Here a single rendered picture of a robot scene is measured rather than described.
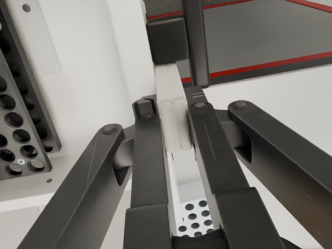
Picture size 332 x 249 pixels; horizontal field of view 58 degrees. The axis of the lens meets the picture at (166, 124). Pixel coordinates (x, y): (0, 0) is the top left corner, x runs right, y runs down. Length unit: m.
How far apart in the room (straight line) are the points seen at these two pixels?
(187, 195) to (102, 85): 0.21
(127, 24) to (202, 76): 0.06
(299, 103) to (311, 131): 0.05
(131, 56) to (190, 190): 0.29
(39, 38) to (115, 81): 0.07
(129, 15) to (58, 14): 0.11
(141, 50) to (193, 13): 0.04
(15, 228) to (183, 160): 0.22
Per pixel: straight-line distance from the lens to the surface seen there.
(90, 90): 0.29
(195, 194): 0.42
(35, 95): 0.26
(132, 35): 0.18
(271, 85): 0.40
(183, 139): 0.16
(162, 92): 0.16
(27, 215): 0.41
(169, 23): 0.19
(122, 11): 0.17
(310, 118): 0.44
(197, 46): 0.20
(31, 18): 0.27
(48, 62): 0.27
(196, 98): 0.17
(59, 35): 0.28
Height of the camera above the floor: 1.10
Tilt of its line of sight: 61 degrees down
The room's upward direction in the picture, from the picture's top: 172 degrees clockwise
